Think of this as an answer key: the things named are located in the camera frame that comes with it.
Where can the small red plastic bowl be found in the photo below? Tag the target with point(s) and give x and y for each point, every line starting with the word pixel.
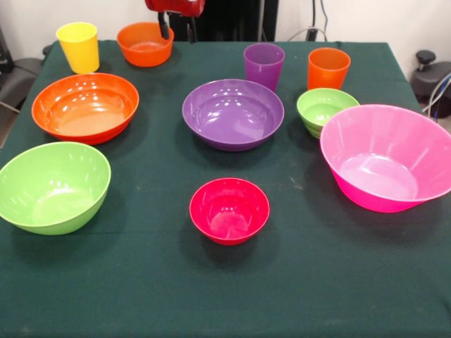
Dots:
pixel 229 214

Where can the large pink plastic bowl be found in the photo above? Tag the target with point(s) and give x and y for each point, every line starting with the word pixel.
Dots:
pixel 380 158

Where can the dark green tablecloth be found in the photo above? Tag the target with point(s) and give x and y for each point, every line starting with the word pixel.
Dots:
pixel 225 281

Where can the purple plastic cup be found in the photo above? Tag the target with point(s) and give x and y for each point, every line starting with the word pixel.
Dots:
pixel 264 65

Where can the small orange plastic bowl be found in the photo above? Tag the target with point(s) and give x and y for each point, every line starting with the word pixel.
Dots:
pixel 142 49

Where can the large orange plastic bowl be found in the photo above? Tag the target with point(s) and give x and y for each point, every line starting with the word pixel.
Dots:
pixel 84 109

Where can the orange plastic cup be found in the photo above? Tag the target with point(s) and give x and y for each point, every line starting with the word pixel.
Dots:
pixel 327 74

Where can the small green plastic bowl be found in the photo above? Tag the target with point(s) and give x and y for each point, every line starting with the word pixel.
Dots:
pixel 320 109

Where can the black power adapter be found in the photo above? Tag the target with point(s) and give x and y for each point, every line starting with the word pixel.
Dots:
pixel 311 34

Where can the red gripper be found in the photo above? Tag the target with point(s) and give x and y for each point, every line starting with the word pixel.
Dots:
pixel 176 6

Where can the yellow plastic cup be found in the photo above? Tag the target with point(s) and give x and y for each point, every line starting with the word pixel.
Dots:
pixel 79 49

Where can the grey office chair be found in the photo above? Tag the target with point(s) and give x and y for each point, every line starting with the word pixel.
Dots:
pixel 21 75

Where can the large green plastic bowl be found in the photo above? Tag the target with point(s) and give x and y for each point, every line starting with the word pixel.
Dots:
pixel 53 186

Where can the purple plastic bowl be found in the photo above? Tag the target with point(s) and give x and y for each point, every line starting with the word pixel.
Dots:
pixel 232 119

